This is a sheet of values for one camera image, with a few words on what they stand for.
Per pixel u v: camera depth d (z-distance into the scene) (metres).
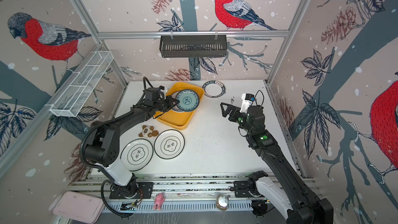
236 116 0.65
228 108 0.66
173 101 0.89
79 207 0.68
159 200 0.69
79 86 0.77
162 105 0.79
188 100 0.93
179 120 0.95
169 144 0.88
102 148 0.47
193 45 1.06
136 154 0.86
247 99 0.66
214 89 1.16
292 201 0.41
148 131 0.91
